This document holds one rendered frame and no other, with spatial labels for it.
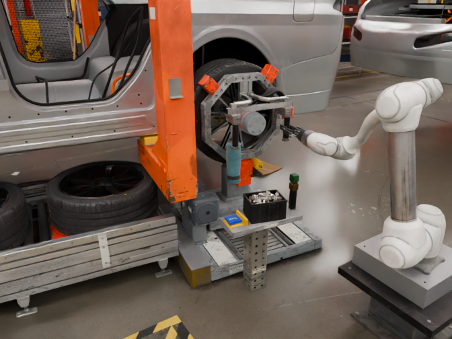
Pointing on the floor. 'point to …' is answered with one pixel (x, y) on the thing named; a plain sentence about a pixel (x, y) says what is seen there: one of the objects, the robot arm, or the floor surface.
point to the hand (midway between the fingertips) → (286, 127)
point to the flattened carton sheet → (268, 168)
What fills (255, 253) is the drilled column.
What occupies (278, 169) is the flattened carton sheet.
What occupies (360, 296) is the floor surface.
